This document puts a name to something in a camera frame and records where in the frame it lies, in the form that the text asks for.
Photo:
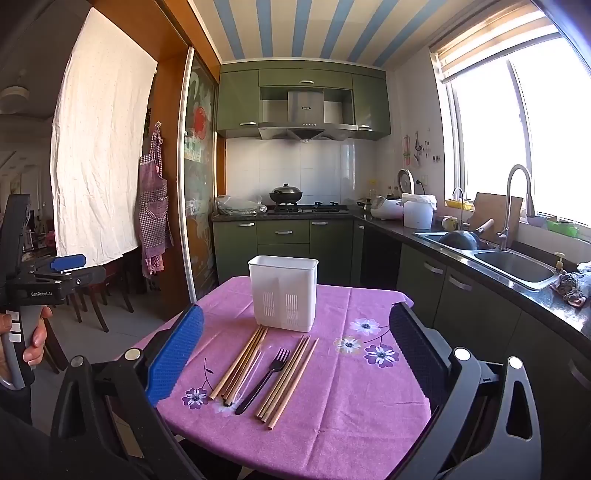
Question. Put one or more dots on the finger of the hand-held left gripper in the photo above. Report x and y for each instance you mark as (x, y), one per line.
(69, 262)
(83, 277)

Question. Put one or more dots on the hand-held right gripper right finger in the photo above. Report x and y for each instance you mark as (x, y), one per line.
(415, 355)

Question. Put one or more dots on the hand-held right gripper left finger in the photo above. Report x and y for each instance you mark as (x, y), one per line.
(178, 355)

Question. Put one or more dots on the wooden chopstick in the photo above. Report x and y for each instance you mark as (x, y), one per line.
(280, 376)
(283, 377)
(245, 364)
(235, 363)
(287, 379)
(250, 366)

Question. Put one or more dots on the clear plastic utensil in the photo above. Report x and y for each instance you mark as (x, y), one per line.
(247, 378)

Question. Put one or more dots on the black plastic fork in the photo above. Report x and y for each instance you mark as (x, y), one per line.
(270, 374)

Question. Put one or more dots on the white plastic utensil holder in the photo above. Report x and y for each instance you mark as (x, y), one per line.
(281, 286)

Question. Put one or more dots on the person's left hand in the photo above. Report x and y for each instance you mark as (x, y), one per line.
(39, 337)

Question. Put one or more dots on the dark wooden chair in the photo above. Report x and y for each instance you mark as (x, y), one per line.
(92, 300)

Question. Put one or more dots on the purple floral tablecloth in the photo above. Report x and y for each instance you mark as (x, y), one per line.
(346, 415)

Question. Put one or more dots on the checkered apron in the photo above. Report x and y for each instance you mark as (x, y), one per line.
(152, 198)

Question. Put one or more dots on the white hanging sheet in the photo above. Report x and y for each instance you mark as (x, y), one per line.
(97, 138)

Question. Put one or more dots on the black kitchen countertop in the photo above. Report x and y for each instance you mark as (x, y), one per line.
(397, 226)

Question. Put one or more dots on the round ceiling lamp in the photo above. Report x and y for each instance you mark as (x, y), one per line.
(16, 97)

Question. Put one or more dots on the steel double sink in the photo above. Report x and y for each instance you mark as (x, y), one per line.
(517, 265)

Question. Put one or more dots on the pale ceramic mug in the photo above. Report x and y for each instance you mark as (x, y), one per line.
(449, 224)

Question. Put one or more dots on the white bucket with bag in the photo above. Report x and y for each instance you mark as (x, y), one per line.
(418, 212)

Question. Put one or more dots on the frosted glass sliding door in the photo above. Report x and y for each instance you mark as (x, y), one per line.
(198, 184)

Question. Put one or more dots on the white rice cooker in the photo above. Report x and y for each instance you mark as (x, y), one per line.
(387, 208)

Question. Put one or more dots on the small steel faucet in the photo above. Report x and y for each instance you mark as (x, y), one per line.
(461, 207)

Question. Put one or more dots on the yellow plastic tray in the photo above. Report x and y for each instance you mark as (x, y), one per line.
(459, 204)

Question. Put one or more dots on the small steel pot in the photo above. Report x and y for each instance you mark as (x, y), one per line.
(364, 204)

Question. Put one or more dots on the clear plastic bag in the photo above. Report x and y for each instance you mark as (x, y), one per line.
(238, 205)

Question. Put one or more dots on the green lower kitchen cabinets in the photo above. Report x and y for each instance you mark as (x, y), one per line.
(286, 230)

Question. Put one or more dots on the green kitchen cabinets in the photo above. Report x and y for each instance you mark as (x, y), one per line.
(238, 101)
(286, 230)

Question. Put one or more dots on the dark seasoning bottles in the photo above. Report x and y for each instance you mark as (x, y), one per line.
(392, 191)

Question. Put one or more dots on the wooden cutting board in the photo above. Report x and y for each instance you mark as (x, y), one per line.
(494, 207)

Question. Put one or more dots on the crumpled dish rag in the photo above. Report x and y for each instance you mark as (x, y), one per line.
(570, 288)

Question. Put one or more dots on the tall steel faucet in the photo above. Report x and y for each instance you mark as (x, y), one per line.
(508, 212)

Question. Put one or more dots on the black gas stove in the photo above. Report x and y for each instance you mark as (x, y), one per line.
(318, 209)

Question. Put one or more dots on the black wok with lid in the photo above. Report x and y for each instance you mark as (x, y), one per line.
(286, 194)

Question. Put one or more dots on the green plastic basin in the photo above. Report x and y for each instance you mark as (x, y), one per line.
(562, 227)

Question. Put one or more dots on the kitchen window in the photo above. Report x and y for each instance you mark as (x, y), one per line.
(489, 138)

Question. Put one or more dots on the green upper kitchen cabinets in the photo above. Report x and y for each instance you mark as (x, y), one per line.
(238, 101)

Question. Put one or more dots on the steel range hood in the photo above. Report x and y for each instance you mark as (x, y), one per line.
(304, 110)

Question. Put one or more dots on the striped window blind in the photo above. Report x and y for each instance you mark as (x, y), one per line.
(489, 46)

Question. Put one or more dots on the hanging wall utensils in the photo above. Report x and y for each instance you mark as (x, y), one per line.
(407, 147)

